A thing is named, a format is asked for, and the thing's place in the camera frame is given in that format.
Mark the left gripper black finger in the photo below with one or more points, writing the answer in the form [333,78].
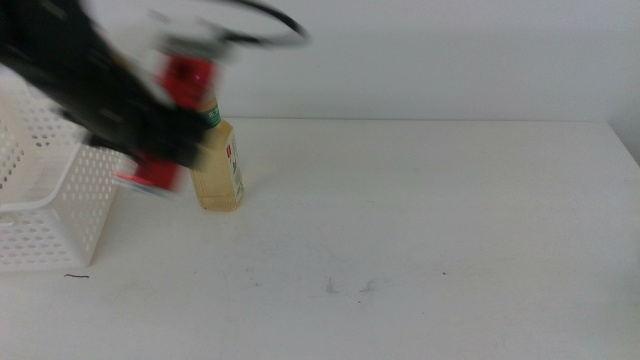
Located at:
[187,137]

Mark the white perforated plastic basket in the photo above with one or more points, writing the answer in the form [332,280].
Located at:
[75,200]

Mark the small black thread scrap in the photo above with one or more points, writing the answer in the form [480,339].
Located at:
[75,275]

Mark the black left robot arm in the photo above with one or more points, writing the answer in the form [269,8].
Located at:
[45,45]

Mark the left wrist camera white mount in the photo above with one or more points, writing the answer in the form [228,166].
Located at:
[195,42]

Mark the red soda can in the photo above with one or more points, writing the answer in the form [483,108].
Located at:
[187,82]

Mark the yellow tea bottle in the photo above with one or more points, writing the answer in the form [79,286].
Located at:
[217,170]

